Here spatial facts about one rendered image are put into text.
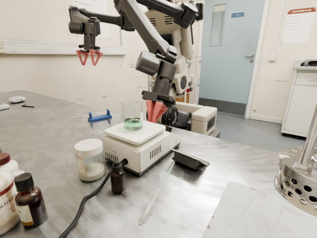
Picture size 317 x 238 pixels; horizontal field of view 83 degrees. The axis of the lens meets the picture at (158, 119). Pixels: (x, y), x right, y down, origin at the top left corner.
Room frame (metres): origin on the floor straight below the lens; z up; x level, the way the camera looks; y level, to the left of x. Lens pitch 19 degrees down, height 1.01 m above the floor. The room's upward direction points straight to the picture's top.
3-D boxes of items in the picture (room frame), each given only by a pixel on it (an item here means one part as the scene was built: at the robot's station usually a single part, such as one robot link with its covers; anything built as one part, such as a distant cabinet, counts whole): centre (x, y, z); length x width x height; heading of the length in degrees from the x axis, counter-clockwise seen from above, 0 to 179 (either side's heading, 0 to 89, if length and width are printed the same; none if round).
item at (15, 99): (1.06, 0.85, 0.77); 0.08 x 0.08 x 0.04; 58
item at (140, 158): (0.45, 0.04, 0.79); 0.22 x 0.13 x 0.08; 145
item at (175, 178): (0.34, -0.03, 0.76); 0.06 x 0.06 x 0.02
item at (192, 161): (0.41, -0.08, 0.77); 0.09 x 0.06 x 0.04; 49
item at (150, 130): (0.43, 0.06, 0.83); 0.12 x 0.12 x 0.01; 55
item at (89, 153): (0.36, 0.16, 0.79); 0.06 x 0.06 x 0.08
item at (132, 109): (0.43, 0.07, 0.87); 0.06 x 0.05 x 0.08; 97
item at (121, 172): (0.31, 0.08, 0.78); 0.03 x 0.03 x 0.07
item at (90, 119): (0.76, 0.26, 0.77); 0.10 x 0.03 x 0.04; 126
